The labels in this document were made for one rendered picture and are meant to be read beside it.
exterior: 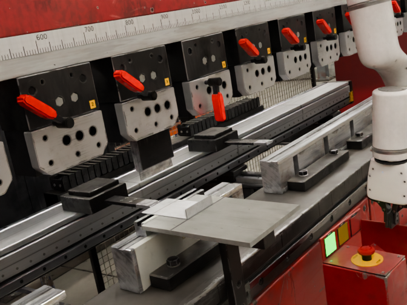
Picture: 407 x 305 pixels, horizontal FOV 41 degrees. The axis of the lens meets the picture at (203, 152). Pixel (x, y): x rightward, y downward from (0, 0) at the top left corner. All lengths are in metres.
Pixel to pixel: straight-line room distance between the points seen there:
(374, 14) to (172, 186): 0.71
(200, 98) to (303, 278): 0.53
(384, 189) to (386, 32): 0.36
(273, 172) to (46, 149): 0.76
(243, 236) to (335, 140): 0.90
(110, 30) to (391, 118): 0.63
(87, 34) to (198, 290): 0.52
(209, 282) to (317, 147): 0.73
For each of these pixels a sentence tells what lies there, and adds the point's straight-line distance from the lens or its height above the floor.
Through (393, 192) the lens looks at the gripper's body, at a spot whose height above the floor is 0.92.
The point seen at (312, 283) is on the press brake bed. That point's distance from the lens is 1.46.
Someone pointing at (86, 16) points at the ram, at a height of 1.42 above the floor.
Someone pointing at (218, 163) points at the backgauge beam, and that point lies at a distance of 1.71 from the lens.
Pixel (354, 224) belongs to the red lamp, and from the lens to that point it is 1.44.
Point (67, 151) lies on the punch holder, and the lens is 0.94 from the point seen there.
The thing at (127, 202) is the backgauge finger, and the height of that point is 1.00.
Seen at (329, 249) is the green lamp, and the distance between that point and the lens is 1.35.
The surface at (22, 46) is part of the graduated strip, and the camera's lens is 0.91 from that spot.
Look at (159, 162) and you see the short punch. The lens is 1.15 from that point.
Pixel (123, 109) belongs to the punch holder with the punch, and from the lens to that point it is 1.03.
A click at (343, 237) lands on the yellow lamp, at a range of 1.40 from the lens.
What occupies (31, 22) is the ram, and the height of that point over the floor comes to 1.42.
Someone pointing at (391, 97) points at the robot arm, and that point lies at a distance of 1.24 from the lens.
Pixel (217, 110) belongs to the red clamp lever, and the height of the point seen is 1.18.
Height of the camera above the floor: 1.39
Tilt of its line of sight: 14 degrees down
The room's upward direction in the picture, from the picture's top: 10 degrees counter-clockwise
